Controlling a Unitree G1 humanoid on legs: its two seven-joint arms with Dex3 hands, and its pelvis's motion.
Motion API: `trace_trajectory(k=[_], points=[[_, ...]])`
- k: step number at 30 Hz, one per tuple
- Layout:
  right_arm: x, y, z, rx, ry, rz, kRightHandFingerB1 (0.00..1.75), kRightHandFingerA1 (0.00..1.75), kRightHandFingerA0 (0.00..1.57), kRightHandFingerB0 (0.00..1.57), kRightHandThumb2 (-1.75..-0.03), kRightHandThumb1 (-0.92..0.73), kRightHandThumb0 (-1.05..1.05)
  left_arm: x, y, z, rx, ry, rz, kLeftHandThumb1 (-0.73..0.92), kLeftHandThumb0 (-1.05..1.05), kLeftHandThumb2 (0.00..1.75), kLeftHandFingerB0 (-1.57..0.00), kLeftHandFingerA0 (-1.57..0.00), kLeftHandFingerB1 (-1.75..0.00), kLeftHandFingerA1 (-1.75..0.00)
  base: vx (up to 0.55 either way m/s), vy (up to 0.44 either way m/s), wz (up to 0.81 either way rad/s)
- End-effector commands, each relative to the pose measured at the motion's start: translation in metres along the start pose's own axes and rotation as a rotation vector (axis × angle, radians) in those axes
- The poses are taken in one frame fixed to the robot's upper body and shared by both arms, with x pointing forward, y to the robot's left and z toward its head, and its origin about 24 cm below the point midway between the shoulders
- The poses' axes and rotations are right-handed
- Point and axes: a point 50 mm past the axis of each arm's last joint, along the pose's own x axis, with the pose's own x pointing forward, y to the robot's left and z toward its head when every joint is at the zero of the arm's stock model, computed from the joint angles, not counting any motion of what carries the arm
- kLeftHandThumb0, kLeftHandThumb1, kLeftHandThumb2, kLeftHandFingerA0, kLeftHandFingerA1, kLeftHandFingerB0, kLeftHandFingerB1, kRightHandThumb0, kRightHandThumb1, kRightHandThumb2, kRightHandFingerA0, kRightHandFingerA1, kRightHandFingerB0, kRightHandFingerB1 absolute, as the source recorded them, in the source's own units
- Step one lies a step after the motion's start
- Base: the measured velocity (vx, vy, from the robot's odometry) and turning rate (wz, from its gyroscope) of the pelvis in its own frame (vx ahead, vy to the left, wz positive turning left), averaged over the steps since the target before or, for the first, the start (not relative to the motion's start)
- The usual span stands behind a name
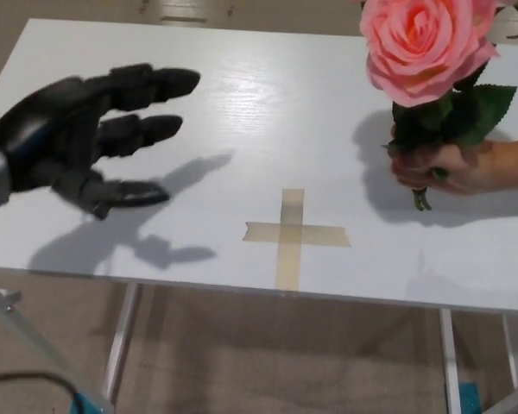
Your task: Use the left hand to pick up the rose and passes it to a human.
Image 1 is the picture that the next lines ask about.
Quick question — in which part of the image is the blue floor tape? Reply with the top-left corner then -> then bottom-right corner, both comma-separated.
459,381 -> 481,414
70,385 -> 101,414

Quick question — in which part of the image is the grey metal frame bar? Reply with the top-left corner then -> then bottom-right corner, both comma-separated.
487,379 -> 518,414
0,275 -> 114,414

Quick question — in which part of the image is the thick white table leg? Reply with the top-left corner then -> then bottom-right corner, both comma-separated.
439,309 -> 461,414

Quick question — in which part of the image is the slanted white table leg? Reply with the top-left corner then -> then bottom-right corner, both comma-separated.
103,282 -> 140,392

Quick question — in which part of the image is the thin white table leg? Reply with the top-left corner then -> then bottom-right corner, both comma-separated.
502,314 -> 518,390

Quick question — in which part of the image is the person's bare hand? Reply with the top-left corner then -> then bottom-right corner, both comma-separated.
390,140 -> 502,195

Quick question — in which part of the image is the pink artificial rose bouquet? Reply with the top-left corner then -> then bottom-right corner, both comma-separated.
357,0 -> 518,212

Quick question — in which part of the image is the long beige tape strip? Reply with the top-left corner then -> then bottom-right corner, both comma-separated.
275,188 -> 306,292

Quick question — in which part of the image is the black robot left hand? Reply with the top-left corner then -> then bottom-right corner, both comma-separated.
0,63 -> 202,221

